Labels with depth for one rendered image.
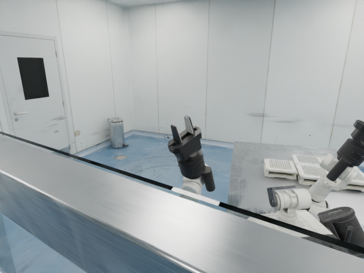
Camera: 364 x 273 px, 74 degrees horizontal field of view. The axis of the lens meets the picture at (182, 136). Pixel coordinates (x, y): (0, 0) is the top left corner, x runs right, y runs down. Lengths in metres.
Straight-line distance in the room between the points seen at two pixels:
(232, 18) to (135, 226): 4.95
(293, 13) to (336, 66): 1.14
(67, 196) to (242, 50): 4.81
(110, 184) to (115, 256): 0.07
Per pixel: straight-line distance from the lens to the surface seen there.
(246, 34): 4.95
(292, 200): 0.88
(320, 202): 1.30
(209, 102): 5.16
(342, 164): 1.07
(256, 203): 1.76
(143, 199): 0.20
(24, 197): 0.27
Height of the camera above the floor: 1.73
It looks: 17 degrees down
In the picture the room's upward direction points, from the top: straight up
